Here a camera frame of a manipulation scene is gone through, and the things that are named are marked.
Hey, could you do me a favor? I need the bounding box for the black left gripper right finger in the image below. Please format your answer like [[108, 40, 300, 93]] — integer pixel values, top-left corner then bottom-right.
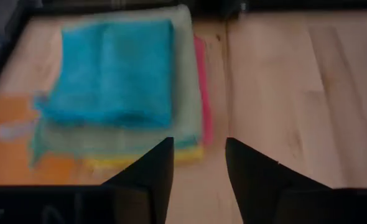
[[225, 137, 333, 224]]

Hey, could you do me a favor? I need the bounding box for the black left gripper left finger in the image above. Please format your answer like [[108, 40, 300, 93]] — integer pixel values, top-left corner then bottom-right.
[[102, 136, 175, 224]]

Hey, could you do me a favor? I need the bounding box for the yellow microfiber towel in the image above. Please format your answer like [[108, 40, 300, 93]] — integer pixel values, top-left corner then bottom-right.
[[83, 145, 205, 171]]

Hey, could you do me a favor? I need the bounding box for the light green microfiber towel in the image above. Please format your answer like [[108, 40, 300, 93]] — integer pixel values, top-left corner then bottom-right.
[[29, 4, 203, 167]]

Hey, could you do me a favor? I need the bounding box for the pink microfiber towel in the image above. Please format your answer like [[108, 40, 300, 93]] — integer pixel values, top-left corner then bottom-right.
[[193, 35, 215, 146]]

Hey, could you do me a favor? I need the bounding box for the teal microfiber towel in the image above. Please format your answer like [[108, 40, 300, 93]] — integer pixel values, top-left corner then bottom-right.
[[34, 19, 175, 129]]

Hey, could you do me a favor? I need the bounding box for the orange translucent plastic bin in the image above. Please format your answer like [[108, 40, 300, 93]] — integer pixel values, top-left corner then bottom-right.
[[0, 92, 109, 187]]

